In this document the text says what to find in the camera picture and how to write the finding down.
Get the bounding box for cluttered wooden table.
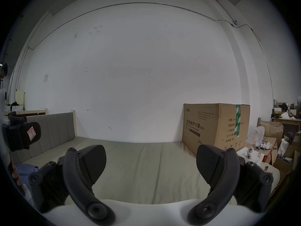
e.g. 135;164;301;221
271;101;301;132

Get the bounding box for pile of open cartons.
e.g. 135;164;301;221
245;120;301;192

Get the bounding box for large cardboard carton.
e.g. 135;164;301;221
182;103;251;156

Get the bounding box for light blue garment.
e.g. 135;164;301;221
15;163;39;203

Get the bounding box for bed with beige sheet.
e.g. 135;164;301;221
9;136;281;206

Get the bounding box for clear plastic bag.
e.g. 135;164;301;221
246;125;266;148

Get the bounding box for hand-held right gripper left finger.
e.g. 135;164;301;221
28;145;116;226

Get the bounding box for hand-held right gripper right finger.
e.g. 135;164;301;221
188;145;274;225

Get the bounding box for person's left hand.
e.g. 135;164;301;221
8;157;27;196

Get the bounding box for grey padded headboard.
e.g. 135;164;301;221
10;112;78;165

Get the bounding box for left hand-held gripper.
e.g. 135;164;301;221
0;89;42;151

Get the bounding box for spare white gripper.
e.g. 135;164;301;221
236;146;265;167

